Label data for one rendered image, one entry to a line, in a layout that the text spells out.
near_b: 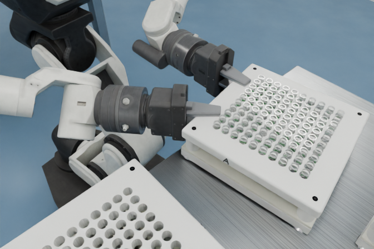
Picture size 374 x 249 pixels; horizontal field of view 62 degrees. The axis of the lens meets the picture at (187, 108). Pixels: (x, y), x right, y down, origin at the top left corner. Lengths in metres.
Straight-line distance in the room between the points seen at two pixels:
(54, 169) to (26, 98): 0.99
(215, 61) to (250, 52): 1.84
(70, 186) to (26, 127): 0.69
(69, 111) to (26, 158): 1.30
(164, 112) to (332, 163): 0.28
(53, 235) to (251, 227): 0.29
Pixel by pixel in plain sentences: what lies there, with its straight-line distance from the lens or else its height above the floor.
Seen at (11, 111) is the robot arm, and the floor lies 0.98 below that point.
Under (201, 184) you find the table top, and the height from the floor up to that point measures 0.87.
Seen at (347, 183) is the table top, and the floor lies 0.87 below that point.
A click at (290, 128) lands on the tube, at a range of 0.56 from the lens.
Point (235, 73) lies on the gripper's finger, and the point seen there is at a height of 0.95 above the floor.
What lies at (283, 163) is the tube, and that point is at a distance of 0.50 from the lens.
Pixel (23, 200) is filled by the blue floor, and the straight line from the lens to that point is 1.72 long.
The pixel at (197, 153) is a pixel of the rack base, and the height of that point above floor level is 0.90.
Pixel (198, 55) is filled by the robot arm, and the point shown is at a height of 0.97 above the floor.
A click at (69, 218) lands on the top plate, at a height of 0.94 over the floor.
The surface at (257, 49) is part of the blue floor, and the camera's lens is 2.50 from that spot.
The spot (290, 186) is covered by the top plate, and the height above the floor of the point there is 0.94.
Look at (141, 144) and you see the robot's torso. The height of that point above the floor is 0.62.
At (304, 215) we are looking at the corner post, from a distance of 0.51.
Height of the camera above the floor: 1.33
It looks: 44 degrees down
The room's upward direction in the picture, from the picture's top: straight up
